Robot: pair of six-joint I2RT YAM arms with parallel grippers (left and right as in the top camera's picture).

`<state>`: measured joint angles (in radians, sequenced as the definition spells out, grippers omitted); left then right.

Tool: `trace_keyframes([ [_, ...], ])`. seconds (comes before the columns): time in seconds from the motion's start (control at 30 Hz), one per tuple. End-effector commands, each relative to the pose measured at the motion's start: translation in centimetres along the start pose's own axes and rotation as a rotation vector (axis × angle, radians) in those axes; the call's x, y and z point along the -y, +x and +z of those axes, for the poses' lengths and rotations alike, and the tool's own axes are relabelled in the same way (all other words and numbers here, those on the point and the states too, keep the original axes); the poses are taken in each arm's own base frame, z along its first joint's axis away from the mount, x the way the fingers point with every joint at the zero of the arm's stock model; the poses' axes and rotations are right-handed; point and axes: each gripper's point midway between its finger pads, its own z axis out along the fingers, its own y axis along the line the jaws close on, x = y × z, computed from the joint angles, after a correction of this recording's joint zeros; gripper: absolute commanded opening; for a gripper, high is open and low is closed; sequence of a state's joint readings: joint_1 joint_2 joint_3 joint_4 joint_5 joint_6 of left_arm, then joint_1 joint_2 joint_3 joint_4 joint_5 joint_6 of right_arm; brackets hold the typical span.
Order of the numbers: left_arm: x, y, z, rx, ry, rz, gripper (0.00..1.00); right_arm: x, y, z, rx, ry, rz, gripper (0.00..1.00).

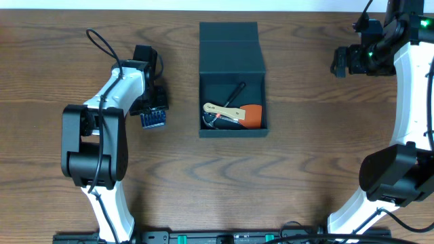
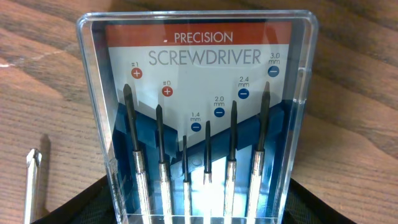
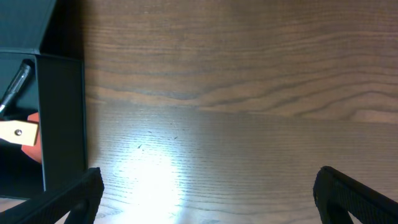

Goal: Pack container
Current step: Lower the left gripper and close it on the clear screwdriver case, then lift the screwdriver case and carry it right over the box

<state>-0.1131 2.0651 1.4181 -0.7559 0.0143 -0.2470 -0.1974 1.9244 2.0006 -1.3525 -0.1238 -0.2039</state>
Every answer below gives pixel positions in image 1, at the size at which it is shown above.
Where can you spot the orange scraper wooden handle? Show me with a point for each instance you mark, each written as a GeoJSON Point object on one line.
{"type": "Point", "coordinates": [249, 116]}

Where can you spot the dark green open box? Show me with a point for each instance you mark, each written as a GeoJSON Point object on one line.
{"type": "Point", "coordinates": [230, 53]}

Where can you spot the small claw hammer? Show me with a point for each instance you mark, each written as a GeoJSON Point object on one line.
{"type": "Point", "coordinates": [235, 93]}

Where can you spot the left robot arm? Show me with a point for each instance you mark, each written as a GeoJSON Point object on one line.
{"type": "Point", "coordinates": [94, 151]}

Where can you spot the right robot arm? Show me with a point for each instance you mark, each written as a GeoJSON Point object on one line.
{"type": "Point", "coordinates": [401, 46]}

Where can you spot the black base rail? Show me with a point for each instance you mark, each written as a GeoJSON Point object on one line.
{"type": "Point", "coordinates": [165, 237]}

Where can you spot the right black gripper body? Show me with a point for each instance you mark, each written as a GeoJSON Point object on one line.
{"type": "Point", "coordinates": [378, 58]}

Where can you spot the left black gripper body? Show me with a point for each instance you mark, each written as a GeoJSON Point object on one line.
{"type": "Point", "coordinates": [159, 98]}

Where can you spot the silver combination wrench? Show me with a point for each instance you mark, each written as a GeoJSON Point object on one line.
{"type": "Point", "coordinates": [220, 122]}

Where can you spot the blue drill bit case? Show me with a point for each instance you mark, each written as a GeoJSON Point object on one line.
{"type": "Point", "coordinates": [153, 119]}

